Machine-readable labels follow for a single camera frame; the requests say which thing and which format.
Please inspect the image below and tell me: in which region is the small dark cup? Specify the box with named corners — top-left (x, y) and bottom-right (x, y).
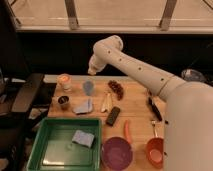
top-left (58, 96), bottom-right (70, 110)

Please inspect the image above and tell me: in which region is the purple bowl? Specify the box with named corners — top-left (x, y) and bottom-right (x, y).
top-left (101, 137), bottom-right (133, 171)

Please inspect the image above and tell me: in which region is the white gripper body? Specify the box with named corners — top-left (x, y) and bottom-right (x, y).
top-left (88, 54), bottom-right (106, 75)

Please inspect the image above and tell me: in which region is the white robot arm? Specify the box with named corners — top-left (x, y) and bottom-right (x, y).
top-left (88, 35), bottom-right (213, 171)

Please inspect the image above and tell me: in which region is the black handled tool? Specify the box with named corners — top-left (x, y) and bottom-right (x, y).
top-left (148, 97), bottom-right (162, 121)

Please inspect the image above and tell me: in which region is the green plastic tray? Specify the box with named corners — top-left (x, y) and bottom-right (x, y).
top-left (27, 118), bottom-right (102, 171)

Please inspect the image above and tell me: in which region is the peeled banana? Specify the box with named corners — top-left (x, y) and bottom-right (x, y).
top-left (101, 92), bottom-right (112, 113)

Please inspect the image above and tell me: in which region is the bunch of dark grapes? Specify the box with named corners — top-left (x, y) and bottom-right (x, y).
top-left (108, 80), bottom-right (124, 100)

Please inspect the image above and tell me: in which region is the blue sponge in tray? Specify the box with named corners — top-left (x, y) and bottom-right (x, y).
top-left (72, 130), bottom-right (95, 148)

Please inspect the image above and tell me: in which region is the black chair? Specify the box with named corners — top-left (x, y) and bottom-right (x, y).
top-left (0, 73), bottom-right (55, 171)

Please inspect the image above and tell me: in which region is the orange carrot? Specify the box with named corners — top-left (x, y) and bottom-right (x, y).
top-left (124, 120), bottom-right (132, 144)

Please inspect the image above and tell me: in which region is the grey bowl on side table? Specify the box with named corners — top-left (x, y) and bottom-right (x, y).
top-left (181, 69), bottom-right (206, 82)

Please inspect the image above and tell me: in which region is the black rectangular block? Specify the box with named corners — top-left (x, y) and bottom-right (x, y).
top-left (106, 107), bottom-right (120, 126)

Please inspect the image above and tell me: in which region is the orange lidded jar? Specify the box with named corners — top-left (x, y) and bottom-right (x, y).
top-left (57, 74), bottom-right (71, 91)

